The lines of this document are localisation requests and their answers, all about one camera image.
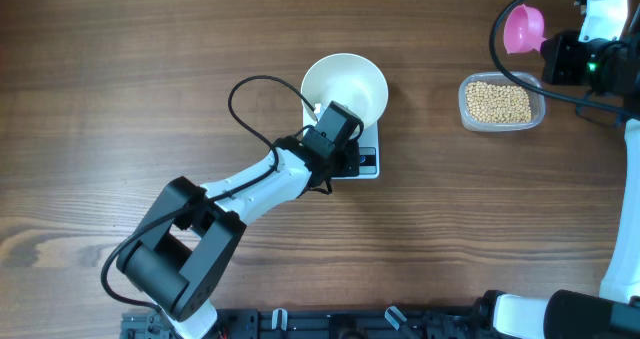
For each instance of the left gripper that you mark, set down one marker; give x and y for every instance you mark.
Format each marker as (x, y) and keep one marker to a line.
(351, 154)

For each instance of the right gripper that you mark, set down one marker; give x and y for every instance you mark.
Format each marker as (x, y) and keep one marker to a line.
(561, 49)

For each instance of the pink measuring scoop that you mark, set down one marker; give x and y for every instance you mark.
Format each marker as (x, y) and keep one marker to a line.
(524, 30)

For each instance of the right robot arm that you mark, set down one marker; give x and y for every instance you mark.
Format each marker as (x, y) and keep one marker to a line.
(557, 209)

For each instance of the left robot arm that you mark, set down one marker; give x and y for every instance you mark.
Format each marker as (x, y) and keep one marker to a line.
(178, 253)

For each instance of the white digital kitchen scale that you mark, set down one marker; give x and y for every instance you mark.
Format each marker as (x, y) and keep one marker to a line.
(366, 165)

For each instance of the white bowl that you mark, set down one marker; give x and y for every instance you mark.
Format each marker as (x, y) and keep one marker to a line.
(350, 80)

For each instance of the clear plastic container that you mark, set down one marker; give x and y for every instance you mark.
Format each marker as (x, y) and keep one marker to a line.
(537, 102)

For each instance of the soybeans pile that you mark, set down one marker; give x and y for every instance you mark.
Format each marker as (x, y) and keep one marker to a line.
(502, 104)

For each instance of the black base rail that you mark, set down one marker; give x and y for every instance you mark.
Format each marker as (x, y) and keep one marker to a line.
(448, 323)

